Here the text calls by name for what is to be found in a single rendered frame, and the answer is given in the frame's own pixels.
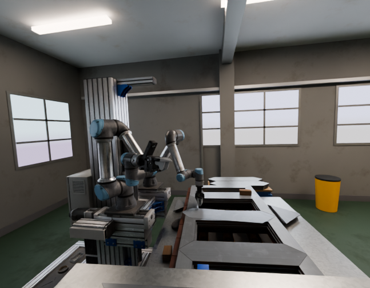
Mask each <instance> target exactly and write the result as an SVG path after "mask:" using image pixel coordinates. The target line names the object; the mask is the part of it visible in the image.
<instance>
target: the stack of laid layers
mask: <svg viewBox="0 0 370 288"><path fill-rule="evenodd" d="M239 189H245V188H204V187H202V190H203V191H204V192H239ZM203 203H216V204H252V206H253V208H254V209H255V211H250V212H259V213H261V214H264V215H266V216H268V217H271V218H272V219H273V218H274V217H275V215H272V214H268V213H266V212H263V211H260V209H259V208H258V206H257V205H256V204H255V202H254V200H253V199H225V198H204V200H203ZM233 211H243V210H233ZM193 219H195V220H196V225H195V232H194V241H196V240H197V227H226V228H249V229H267V230H268V231H269V233H270V235H271V236H272V238H273V239H274V241H275V243H282V241H281V239H280V238H279V236H278V235H277V234H276V232H275V231H274V229H273V228H272V226H271V225H270V224H269V221H270V220H271V219H270V220H268V221H266V222H264V223H253V222H238V221H223V220H215V219H201V218H193ZM197 264H202V265H209V270H221V271H243V272H255V273H277V274H300V275H305V274H304V273H303V271H302V270H301V269H300V267H299V266H289V265H265V264H252V263H227V262H203V261H192V269H197Z"/></svg>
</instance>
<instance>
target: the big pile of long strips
mask: <svg viewBox="0 0 370 288"><path fill-rule="evenodd" d="M208 180H209V182H210V185H251V186H252V188H253V189H254V190H264V189H266V188H268V186H269V183H266V182H264V181H263V179H261V178H256V177H213V178H209V179H208Z"/></svg>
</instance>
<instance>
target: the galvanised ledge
mask: <svg viewBox="0 0 370 288"><path fill-rule="evenodd" d="M177 200H180V201H183V202H185V200H186V197H174V199H173V202H172V204H171V206H170V209H169V211H168V214H167V216H166V218H165V221H164V223H163V225H162V228H161V230H160V233H159V235H158V237H159V236H160V234H161V232H162V229H163V228H164V227H166V229H165V232H164V234H163V236H162V238H161V240H160V242H159V245H158V247H157V249H153V250H152V252H151V254H150V257H149V259H148V262H147V264H146V267H165V268H169V265H170V261H162V253H163V250H164V246H168V245H172V252H173V248H174V244H175V241H176V236H177V232H178V229H174V228H172V223H173V221H174V220H175V219H177V218H181V216H182V211H183V208H181V209H179V210H176V211H173V210H174V207H175V205H176V202H177ZM158 237H157V240H158ZM157 240H156V241H157ZM155 244H156V243H155Z"/></svg>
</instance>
